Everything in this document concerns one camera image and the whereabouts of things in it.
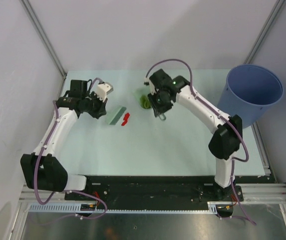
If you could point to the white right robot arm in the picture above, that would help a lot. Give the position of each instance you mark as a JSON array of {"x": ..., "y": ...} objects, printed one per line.
[{"x": 226, "y": 130}]

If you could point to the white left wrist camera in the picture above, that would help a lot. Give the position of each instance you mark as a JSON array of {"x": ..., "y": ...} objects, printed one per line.
[{"x": 102, "y": 90}]

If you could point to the left aluminium corner post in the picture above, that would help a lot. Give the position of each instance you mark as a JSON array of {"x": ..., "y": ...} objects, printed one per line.
[{"x": 34, "y": 19}]

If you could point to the large red paper scrap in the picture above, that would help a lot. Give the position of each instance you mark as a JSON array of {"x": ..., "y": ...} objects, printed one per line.
[{"x": 125, "y": 119}]

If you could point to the aluminium corner post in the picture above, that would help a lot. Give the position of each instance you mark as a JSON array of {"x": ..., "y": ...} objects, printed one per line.
[
  {"x": 34, "y": 19},
  {"x": 265, "y": 30}
]

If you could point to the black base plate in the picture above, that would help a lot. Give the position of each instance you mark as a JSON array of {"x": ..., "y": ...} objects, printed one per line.
[{"x": 198, "y": 187}]

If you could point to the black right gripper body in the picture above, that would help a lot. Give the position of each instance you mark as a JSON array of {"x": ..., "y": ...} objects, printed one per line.
[{"x": 160, "y": 103}]

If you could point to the blue plastic bucket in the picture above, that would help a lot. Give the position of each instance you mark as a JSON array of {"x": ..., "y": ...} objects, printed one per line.
[{"x": 249, "y": 91}]

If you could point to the green hand brush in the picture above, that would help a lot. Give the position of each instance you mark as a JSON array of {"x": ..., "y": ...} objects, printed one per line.
[{"x": 114, "y": 115}]

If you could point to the green plastic dustpan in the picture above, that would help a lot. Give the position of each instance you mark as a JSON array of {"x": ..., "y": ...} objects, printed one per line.
[{"x": 156, "y": 103}]

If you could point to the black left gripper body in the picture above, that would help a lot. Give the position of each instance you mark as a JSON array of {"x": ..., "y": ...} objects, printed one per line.
[{"x": 93, "y": 105}]

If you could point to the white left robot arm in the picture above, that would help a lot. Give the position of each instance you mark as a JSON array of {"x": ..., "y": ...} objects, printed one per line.
[{"x": 42, "y": 168}]

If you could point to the green paper scrap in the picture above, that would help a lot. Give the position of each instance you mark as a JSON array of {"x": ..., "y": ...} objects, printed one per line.
[{"x": 144, "y": 102}]

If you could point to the white slotted cable duct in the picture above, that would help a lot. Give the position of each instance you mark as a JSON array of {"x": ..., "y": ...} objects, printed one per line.
[{"x": 73, "y": 207}]

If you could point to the right aluminium corner post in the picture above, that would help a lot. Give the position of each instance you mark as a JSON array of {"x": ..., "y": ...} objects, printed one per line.
[{"x": 265, "y": 30}]

